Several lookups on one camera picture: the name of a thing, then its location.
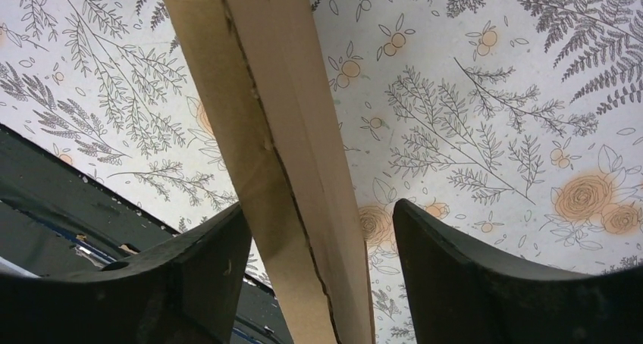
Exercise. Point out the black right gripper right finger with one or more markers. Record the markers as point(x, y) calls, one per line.
point(462, 290)

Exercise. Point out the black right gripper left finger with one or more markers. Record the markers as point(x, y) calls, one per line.
point(185, 290)

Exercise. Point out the brown cardboard box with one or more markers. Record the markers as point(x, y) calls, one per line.
point(258, 69)

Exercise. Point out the floral patterned table mat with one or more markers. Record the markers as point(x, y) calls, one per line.
point(516, 121)

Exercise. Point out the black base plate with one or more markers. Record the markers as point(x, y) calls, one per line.
point(56, 221)

